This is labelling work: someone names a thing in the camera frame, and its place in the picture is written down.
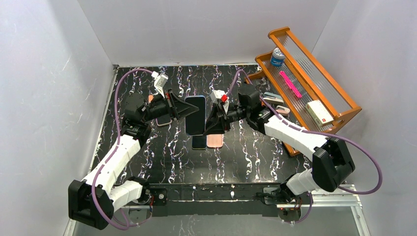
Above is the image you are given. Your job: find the teal grey stapler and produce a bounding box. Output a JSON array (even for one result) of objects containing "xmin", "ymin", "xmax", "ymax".
[{"xmin": 263, "ymin": 92, "xmax": 284, "ymax": 105}]

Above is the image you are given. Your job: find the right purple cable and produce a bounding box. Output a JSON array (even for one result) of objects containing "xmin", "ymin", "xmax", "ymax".
[{"xmin": 226, "ymin": 69, "xmax": 384, "ymax": 225}]

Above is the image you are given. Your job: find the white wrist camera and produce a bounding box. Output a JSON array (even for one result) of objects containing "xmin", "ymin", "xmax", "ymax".
[
  {"xmin": 210, "ymin": 90, "xmax": 228, "ymax": 104},
  {"xmin": 151, "ymin": 71, "xmax": 168, "ymax": 97}
]

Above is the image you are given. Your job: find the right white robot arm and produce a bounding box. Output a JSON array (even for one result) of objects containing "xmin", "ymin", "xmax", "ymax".
[{"xmin": 204, "ymin": 84, "xmax": 356, "ymax": 201}]

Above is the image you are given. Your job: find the blue round jar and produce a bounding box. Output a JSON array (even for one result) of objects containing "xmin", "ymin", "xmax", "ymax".
[{"xmin": 270, "ymin": 47, "xmax": 286, "ymax": 67}]

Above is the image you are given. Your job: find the orange wooden shelf rack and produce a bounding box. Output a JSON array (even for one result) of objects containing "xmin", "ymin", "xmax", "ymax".
[{"xmin": 244, "ymin": 27, "xmax": 362, "ymax": 157}]

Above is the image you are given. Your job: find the green phone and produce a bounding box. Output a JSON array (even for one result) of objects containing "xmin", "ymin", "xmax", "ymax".
[{"xmin": 192, "ymin": 135, "xmax": 207, "ymax": 150}]

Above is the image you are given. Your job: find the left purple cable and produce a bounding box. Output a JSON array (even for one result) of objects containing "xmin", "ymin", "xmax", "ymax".
[{"xmin": 91, "ymin": 67, "xmax": 157, "ymax": 231}]

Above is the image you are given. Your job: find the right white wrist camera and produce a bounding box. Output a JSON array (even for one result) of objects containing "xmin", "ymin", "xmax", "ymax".
[{"xmin": 210, "ymin": 90, "xmax": 228, "ymax": 104}]

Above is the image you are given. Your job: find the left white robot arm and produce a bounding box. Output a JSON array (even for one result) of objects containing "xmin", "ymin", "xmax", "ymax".
[{"xmin": 68, "ymin": 90, "xmax": 199, "ymax": 230}]

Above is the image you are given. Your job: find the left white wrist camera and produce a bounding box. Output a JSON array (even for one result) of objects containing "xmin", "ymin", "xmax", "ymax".
[{"xmin": 151, "ymin": 71, "xmax": 168, "ymax": 97}]

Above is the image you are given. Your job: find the purple cable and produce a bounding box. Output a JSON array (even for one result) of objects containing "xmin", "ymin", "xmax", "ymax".
[
  {"xmin": 226, "ymin": 69, "xmax": 384, "ymax": 225},
  {"xmin": 91, "ymin": 67, "xmax": 157, "ymax": 231}
]

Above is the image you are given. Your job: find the pink flat tool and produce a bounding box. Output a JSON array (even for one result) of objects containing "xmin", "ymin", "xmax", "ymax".
[{"xmin": 279, "ymin": 71, "xmax": 302, "ymax": 99}]

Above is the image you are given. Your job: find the white cardboard box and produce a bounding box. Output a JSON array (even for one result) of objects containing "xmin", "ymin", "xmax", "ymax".
[{"xmin": 305, "ymin": 100, "xmax": 333, "ymax": 127}]

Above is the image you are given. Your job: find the pink phone case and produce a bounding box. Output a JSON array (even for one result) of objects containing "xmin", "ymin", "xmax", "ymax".
[{"xmin": 207, "ymin": 134, "xmax": 223, "ymax": 148}]

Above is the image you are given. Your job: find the orange white marker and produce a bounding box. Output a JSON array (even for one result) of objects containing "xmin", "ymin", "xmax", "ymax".
[{"xmin": 148, "ymin": 94, "xmax": 154, "ymax": 103}]

